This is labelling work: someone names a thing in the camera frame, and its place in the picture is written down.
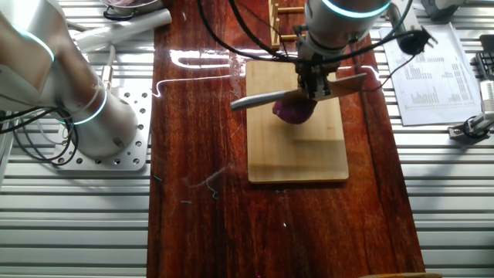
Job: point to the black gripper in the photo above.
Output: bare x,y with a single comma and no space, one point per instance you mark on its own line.
314,67

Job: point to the purple onion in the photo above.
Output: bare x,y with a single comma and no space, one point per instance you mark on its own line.
293,114

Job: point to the steel cleaver knife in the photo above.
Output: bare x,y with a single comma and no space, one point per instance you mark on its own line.
262,99

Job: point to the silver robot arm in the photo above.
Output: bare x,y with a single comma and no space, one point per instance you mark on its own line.
104,123

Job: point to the wooden knife rack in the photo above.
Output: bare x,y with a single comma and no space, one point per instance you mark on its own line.
275,31

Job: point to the bamboo cutting board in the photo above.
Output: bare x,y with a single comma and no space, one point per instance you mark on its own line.
285,154

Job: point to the printed paper sheet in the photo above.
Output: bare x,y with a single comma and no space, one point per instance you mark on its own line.
436,85

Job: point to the glossy wood-grain table mat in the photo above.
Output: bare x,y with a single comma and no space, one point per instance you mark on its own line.
193,231

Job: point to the white plastic roll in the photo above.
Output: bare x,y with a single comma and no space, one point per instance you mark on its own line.
123,29

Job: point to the purple vegetable pieces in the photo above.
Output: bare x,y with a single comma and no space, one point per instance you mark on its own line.
119,2

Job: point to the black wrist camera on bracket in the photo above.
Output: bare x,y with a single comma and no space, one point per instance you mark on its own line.
413,43

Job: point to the grey metal mount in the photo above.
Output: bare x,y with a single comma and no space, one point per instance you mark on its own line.
440,8

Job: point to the silver bar-shaped camera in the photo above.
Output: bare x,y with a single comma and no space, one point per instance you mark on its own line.
488,96

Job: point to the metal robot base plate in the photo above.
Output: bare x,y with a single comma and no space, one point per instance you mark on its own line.
135,156

